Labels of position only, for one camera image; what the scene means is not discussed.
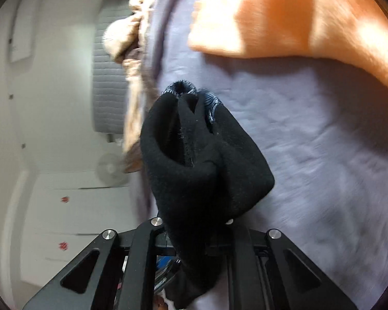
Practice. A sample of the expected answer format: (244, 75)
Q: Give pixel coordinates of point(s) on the lilac embossed bed blanket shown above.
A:
(323, 128)

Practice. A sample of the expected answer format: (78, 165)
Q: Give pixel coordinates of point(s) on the white standing fan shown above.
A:
(110, 170)

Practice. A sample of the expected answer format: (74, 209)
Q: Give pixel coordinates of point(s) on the black pants with patterned waistband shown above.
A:
(203, 170)

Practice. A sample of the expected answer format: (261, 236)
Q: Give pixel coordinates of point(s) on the grey quilted headboard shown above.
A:
(108, 78)

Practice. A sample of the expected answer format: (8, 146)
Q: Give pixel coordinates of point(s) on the brown fuzzy orange-lined garment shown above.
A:
(125, 42)

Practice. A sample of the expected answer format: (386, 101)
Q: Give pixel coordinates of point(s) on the orange fleece garment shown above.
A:
(351, 31)

